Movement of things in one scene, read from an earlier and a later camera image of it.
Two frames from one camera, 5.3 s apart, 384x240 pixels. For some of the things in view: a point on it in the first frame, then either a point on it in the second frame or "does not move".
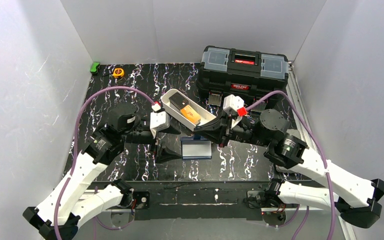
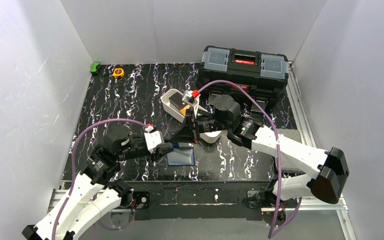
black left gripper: [155, 139] to [158, 151]
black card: [178, 101] does not move
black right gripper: [227, 131] to [194, 127]
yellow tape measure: [118, 72] does not move
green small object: [94, 67] does not move
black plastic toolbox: [253, 75] does not move
